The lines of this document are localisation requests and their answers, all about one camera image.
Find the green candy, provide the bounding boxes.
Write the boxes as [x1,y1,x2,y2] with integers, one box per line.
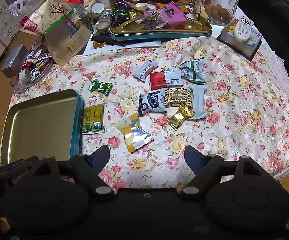
[88,79,113,96]

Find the green white snack packet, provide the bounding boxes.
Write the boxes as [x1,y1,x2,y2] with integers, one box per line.
[179,57,207,85]

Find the white strip snack packet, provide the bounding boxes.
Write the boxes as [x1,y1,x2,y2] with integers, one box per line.
[133,60,158,82]

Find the dark sofa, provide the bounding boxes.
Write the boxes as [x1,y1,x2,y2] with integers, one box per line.
[237,0,289,85]

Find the red white snack packet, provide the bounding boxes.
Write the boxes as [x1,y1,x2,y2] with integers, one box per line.
[149,69,183,90]

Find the clear plastic jar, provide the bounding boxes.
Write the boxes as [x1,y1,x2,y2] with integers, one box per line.
[193,0,241,25]

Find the yellow green snack packet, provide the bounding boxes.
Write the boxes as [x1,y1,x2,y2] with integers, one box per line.
[82,103,105,134]

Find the pile of wrapped candies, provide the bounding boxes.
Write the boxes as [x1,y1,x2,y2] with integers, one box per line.
[111,0,160,28]

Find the floral tablecloth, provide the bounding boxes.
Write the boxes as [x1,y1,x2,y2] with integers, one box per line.
[10,36,289,193]

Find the gold patterned square packet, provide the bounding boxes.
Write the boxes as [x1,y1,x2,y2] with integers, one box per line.
[164,87,193,108]

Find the dark box with yellow print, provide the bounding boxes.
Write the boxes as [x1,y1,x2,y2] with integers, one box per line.
[217,21,262,61]

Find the kraft paper bag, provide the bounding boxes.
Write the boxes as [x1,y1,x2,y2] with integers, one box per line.
[25,0,92,65]

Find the black pouch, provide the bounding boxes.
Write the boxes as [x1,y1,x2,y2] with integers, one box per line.
[92,33,126,47]

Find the dark blue white snack packet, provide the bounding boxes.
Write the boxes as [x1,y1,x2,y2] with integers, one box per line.
[138,89,167,117]

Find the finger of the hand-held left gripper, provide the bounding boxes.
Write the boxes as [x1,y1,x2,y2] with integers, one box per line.
[0,156,40,188]

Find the pink snack packet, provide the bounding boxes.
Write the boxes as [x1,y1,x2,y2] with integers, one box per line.
[144,2,187,28]

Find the small grey cardboard box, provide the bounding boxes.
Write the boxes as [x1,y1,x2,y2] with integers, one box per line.
[2,44,30,78]

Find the pale grey long packet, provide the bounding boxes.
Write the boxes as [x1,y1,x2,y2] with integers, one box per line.
[188,84,208,120]

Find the heap of mixed snack packets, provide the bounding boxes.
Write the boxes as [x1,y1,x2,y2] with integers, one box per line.
[12,42,54,93]

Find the white remote control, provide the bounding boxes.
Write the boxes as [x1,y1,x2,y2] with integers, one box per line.
[234,16,255,43]

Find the clear plastic bag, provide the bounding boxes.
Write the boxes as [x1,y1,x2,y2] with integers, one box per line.
[10,0,43,15]

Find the yellow silver snack packet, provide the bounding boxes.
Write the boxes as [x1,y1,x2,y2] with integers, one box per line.
[115,113,154,154]

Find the teal gold tin of snacks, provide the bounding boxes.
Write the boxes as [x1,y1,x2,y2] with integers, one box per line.
[108,17,212,42]

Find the white lidded jar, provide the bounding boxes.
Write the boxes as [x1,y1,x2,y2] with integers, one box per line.
[91,1,105,14]

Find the clear packet of brown snack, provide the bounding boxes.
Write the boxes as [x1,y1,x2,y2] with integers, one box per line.
[138,15,170,29]

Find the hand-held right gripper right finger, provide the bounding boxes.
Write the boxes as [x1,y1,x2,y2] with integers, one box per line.
[179,145,275,199]

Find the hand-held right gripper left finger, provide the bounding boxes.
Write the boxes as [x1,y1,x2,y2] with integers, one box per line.
[31,144,115,201]

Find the clear plastic bottle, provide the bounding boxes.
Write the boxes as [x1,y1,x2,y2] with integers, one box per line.
[72,2,92,25]

